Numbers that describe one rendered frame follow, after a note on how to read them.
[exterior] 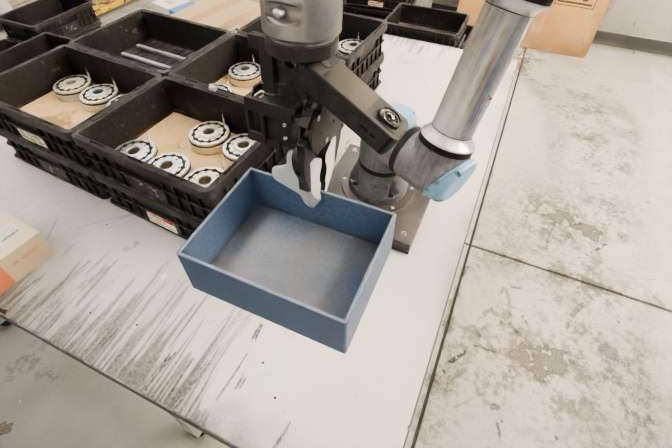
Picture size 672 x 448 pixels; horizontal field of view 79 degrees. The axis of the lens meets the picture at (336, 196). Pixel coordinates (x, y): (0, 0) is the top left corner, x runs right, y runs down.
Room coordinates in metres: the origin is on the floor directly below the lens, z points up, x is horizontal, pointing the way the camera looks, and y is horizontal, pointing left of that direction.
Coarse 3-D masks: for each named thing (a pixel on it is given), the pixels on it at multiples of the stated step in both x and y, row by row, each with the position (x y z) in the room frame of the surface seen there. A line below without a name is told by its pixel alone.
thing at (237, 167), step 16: (160, 80) 0.97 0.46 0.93; (176, 80) 0.97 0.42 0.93; (224, 96) 0.90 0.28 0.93; (112, 112) 0.83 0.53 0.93; (80, 128) 0.76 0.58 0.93; (80, 144) 0.72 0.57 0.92; (96, 144) 0.70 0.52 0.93; (256, 144) 0.70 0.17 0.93; (112, 160) 0.67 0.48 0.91; (128, 160) 0.65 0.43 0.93; (240, 160) 0.65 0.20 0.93; (160, 176) 0.61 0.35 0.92; (176, 176) 0.60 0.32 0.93; (224, 176) 0.60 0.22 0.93; (192, 192) 0.57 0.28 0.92; (208, 192) 0.56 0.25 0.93
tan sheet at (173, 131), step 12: (168, 120) 0.93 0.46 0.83; (180, 120) 0.93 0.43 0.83; (192, 120) 0.93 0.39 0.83; (156, 132) 0.88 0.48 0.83; (168, 132) 0.88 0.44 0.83; (180, 132) 0.88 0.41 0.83; (156, 144) 0.83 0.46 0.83; (168, 144) 0.83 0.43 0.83; (180, 144) 0.83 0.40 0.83; (192, 156) 0.78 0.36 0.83; (204, 156) 0.78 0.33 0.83; (216, 156) 0.78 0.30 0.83; (192, 168) 0.74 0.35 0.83
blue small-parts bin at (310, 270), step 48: (240, 192) 0.37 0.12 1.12; (288, 192) 0.37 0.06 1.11; (192, 240) 0.28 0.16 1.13; (240, 240) 0.33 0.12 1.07; (288, 240) 0.33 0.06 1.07; (336, 240) 0.33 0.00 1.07; (384, 240) 0.28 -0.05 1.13; (240, 288) 0.23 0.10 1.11; (288, 288) 0.26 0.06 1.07; (336, 288) 0.26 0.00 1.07; (336, 336) 0.19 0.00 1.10
